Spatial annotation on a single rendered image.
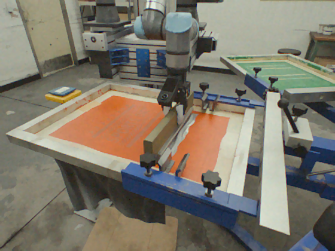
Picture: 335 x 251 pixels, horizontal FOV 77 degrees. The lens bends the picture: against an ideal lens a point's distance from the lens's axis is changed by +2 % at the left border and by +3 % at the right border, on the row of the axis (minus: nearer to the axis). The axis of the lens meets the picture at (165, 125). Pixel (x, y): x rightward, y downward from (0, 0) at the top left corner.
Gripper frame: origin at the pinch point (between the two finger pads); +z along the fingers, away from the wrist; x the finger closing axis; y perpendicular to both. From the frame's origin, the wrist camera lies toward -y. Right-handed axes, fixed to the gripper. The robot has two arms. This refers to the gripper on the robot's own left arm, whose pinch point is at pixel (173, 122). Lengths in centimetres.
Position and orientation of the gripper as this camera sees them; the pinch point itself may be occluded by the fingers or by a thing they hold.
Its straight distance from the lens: 77.1
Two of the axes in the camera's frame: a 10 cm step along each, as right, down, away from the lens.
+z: -0.1, 8.6, 5.1
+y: 4.0, -4.7, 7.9
